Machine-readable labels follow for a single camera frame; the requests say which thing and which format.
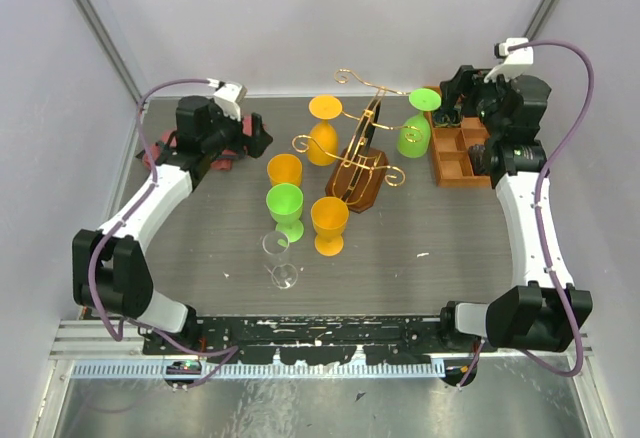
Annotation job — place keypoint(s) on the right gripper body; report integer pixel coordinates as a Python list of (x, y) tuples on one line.
[(486, 97)]

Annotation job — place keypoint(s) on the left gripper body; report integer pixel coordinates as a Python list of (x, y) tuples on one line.
[(229, 135)]

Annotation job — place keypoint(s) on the orange goblet back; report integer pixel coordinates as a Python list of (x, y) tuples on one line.
[(285, 168)]

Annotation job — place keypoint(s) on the orange goblet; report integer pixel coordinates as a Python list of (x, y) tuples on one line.
[(329, 217), (322, 133), (285, 168)]

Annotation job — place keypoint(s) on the green goblet back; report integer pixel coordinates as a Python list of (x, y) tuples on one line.
[(414, 138)]

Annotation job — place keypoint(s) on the green goblet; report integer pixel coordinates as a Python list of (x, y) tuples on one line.
[(414, 138), (285, 204)]

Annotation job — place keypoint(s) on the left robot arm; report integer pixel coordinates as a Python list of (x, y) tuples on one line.
[(110, 271)]

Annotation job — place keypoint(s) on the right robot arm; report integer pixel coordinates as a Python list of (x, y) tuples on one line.
[(542, 309)]

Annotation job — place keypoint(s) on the gold wine glass rack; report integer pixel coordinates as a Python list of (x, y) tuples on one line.
[(360, 169)]

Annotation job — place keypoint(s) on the clear wine glass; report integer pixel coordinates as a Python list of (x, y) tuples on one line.
[(277, 260)]

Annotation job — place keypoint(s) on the red printed t-shirt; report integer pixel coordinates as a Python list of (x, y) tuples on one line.
[(224, 162)]

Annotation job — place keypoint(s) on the rolled dark tie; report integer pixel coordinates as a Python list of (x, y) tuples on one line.
[(446, 118), (480, 159)]

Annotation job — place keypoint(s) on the wooden compartment tray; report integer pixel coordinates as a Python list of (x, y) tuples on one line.
[(449, 153)]

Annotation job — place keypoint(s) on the green goblet front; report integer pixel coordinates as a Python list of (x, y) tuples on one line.
[(285, 204)]

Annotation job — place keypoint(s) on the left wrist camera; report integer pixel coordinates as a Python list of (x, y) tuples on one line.
[(227, 96)]

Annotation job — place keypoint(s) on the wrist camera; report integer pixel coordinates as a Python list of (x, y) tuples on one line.
[(227, 96), (515, 56)]

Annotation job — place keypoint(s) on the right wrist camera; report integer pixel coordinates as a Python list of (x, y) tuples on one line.
[(515, 56)]

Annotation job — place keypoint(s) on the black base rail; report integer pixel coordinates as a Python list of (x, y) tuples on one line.
[(322, 340)]

